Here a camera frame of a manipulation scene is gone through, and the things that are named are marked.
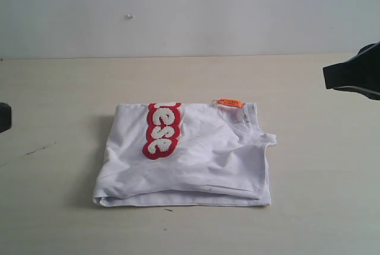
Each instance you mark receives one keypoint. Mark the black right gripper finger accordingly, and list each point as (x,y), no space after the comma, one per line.
(359,74)

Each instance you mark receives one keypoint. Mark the orange neck label tag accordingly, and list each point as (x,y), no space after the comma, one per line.
(230,103)

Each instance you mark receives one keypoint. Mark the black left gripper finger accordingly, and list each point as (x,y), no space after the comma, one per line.
(5,117)

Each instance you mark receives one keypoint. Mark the white t-shirt with red lettering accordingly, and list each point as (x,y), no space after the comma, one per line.
(185,154)

